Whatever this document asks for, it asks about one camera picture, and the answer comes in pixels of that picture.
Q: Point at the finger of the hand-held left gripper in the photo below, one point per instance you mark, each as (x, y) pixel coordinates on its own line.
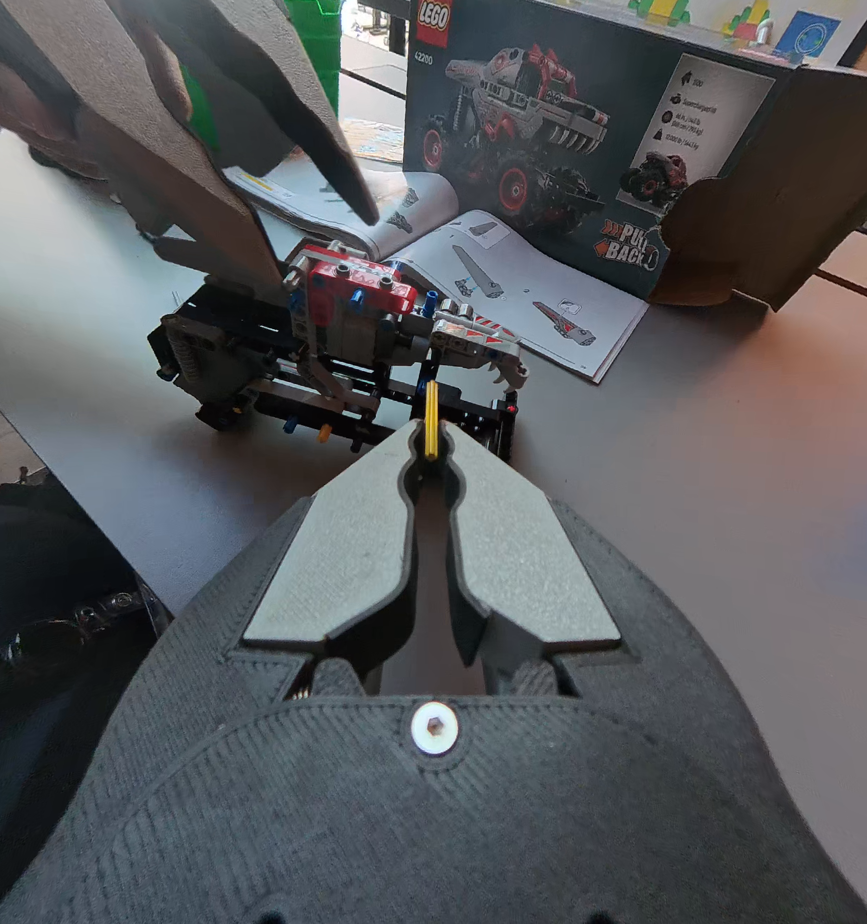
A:
(274, 108)
(144, 123)

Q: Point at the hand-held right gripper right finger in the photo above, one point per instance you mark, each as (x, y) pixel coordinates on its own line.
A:
(527, 563)

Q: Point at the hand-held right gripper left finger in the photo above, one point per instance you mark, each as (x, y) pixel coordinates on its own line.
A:
(339, 556)

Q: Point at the yellow lego axle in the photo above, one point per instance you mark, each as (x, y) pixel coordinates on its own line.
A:
(431, 426)

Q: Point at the lego truck model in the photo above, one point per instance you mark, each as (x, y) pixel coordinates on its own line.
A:
(346, 289)

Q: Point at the lego set cardboard box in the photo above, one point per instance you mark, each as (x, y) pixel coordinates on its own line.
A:
(549, 108)

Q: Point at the lego instruction booklet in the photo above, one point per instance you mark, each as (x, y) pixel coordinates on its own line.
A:
(520, 289)

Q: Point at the person's left hand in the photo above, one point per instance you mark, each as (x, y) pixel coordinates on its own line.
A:
(29, 101)

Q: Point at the green plastic container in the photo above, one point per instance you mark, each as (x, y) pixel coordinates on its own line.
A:
(312, 43)

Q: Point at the colourful printed sheet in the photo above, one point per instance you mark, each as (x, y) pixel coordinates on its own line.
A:
(372, 141)

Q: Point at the person's dark clothing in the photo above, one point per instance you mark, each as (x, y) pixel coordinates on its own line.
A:
(36, 722)

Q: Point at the green yellow brick figure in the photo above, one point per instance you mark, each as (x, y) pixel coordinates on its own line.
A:
(657, 11)

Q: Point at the yellow red brick figure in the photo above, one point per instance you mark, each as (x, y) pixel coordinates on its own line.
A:
(747, 21)

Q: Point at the blue square card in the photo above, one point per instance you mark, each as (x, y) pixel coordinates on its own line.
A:
(809, 40)

